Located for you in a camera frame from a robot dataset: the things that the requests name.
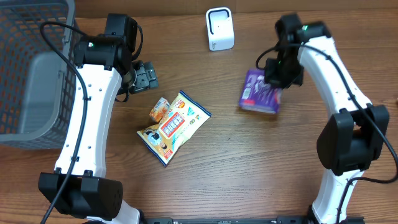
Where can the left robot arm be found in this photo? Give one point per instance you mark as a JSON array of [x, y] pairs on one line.
[[106, 66]]

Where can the red purple snack packet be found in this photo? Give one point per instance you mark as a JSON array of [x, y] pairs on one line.
[[257, 95]]

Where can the small orange candy pack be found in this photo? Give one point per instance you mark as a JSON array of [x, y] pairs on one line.
[[159, 110]]

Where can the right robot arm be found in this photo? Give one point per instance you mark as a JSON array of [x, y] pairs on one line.
[[356, 129]]

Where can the white orange snack bag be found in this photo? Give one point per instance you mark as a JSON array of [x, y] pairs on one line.
[[182, 119]]

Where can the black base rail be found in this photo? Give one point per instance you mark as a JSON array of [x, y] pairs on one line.
[[277, 220]]

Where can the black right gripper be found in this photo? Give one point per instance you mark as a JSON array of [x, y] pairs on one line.
[[278, 81]]

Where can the grey plastic mesh basket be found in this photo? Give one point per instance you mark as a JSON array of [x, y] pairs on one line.
[[37, 87]]

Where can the white barcode scanner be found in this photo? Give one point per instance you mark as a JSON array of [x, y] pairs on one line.
[[219, 24]]

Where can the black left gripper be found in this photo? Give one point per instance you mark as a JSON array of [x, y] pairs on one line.
[[148, 78]]

